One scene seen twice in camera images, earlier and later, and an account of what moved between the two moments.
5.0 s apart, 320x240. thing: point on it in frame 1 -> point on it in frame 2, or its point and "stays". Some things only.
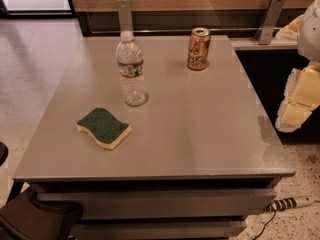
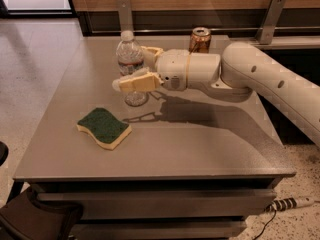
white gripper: (310, 34) -> (172, 68)
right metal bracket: (269, 21) stays
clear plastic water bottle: (130, 60) stays
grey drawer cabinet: (195, 163) stays
